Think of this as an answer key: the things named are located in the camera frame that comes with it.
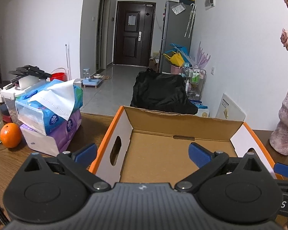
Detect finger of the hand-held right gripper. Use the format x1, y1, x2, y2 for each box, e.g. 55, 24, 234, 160
273, 162, 288, 189

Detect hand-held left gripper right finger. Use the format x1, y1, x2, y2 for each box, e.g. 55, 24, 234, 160
174, 142, 267, 193

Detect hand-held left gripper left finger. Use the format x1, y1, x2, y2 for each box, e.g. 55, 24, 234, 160
23, 143, 112, 193

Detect orange cardboard box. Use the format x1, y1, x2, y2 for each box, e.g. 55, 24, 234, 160
89, 105, 285, 185

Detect purple tissue pack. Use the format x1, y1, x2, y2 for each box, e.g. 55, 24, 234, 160
20, 110, 82, 150

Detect white and blue package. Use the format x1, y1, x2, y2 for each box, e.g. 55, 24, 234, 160
190, 100, 211, 118

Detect blue tissue pack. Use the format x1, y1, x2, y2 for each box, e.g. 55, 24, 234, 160
15, 79, 84, 136

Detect pink textured vase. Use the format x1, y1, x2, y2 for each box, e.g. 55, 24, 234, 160
269, 78, 288, 156

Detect white flat board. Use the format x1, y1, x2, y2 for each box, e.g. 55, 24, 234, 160
216, 93, 246, 122

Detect pet water feeder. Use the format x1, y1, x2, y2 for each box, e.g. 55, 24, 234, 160
82, 68, 103, 89

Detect black bag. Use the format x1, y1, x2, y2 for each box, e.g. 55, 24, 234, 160
130, 68, 198, 115

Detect metal trolley cart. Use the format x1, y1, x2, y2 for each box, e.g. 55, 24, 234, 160
185, 67, 207, 101

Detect orange fruit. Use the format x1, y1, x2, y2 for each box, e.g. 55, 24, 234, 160
0, 123, 22, 148

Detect red bucket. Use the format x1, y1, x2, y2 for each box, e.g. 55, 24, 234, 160
50, 67, 67, 81

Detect pink bin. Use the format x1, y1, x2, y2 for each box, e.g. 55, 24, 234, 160
170, 64, 183, 75

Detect clear container with white lid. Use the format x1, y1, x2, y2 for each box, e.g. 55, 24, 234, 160
0, 86, 23, 126

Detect purple fairy wings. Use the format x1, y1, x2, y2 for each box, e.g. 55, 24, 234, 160
190, 41, 211, 69

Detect yellow bag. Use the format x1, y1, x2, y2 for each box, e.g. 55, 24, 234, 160
164, 51, 184, 67

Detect brown cardboard carton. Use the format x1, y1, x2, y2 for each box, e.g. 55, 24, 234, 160
149, 57, 160, 72

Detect dark brown entrance door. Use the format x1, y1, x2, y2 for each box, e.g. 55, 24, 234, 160
113, 1, 156, 67

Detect grey refrigerator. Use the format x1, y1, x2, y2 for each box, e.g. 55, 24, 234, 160
158, 0, 195, 75

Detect white folded umbrella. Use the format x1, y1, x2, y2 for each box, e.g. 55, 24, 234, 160
184, 3, 197, 38

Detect white mop handle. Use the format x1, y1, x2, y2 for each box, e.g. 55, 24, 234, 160
65, 44, 71, 81

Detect interior doorway frame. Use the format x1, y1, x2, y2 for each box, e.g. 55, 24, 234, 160
96, 0, 111, 70

